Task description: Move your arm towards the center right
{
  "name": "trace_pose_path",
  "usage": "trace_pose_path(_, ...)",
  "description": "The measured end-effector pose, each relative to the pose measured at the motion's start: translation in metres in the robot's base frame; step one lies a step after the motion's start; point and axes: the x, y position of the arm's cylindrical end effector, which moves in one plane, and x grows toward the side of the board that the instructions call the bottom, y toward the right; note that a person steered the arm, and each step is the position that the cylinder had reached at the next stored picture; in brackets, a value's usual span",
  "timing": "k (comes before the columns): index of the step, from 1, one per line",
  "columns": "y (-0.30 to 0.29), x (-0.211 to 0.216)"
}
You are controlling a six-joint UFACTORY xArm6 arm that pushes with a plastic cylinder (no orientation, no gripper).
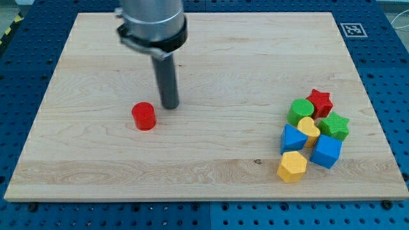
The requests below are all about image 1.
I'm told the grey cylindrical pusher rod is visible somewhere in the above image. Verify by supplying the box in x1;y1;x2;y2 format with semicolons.
152;54;179;109

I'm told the blue triangle block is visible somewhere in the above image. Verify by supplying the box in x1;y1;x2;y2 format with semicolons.
280;124;308;155

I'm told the wooden board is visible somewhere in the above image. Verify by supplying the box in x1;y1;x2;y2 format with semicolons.
4;12;408;203

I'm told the yellow hexagon block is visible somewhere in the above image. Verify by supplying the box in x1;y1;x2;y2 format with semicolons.
277;151;307;183

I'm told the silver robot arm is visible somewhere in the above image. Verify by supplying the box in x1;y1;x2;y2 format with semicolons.
114;0;187;61

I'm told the green star block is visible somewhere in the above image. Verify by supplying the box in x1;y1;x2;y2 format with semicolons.
318;112;350;141

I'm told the blue cube block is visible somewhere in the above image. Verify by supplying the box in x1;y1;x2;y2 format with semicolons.
310;134;343;169

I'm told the red star block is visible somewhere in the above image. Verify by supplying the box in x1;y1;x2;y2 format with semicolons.
306;89;333;119

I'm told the yellow heart block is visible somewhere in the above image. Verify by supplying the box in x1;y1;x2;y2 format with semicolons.
297;117;321;148

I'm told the green cylinder block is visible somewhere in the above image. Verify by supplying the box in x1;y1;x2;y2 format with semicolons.
287;98;314;127

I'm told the red cylinder block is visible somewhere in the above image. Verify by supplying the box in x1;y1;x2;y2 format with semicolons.
131;102;157;131

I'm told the yellow black hazard tape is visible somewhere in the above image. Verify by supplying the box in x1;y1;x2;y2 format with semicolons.
1;12;24;46

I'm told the white fiducial marker tag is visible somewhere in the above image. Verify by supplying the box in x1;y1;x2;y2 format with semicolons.
340;22;367;38

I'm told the white cable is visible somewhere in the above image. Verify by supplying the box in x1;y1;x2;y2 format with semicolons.
390;9;409;33

